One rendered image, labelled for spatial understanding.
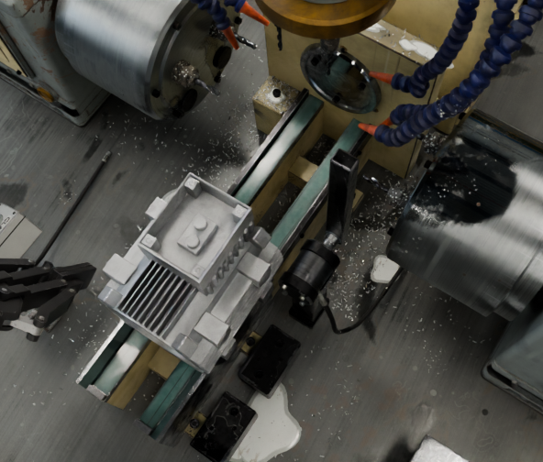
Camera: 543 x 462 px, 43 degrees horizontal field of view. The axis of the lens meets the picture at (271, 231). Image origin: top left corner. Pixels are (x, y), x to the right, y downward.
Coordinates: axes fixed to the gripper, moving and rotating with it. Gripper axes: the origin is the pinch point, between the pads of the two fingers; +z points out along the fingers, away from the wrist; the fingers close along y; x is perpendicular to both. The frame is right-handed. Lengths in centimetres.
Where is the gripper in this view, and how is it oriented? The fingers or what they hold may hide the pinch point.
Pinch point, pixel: (71, 279)
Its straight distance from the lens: 84.9
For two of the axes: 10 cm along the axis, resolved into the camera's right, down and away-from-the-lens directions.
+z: 3.2, -0.8, 9.4
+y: -8.2, -5.3, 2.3
